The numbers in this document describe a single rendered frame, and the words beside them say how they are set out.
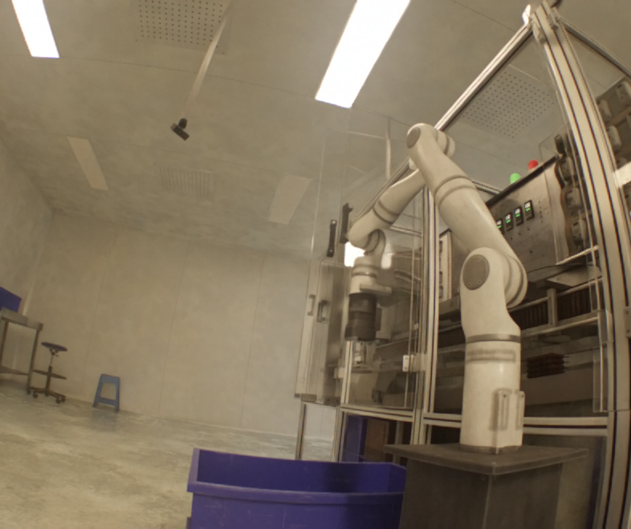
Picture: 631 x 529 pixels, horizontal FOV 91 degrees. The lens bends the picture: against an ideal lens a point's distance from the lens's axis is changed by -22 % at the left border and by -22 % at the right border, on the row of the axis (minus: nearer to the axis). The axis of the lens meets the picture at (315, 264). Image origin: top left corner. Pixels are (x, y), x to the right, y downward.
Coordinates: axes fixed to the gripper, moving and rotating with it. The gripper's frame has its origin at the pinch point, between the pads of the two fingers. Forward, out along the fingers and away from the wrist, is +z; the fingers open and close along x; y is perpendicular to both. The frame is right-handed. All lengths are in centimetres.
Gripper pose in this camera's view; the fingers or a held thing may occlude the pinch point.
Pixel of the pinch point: (362, 364)
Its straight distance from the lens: 99.9
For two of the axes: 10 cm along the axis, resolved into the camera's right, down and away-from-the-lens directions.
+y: -4.0, 2.6, 8.8
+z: -1.1, 9.4, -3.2
